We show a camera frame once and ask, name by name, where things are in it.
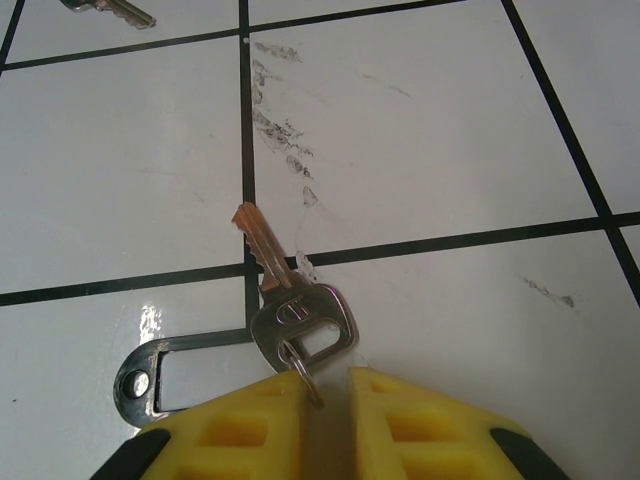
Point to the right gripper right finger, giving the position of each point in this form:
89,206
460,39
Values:
425,440

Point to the keys with red tag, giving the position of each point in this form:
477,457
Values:
125,12

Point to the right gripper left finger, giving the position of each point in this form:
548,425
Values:
225,440

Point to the key with blue tag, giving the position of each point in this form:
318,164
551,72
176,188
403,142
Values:
270,335

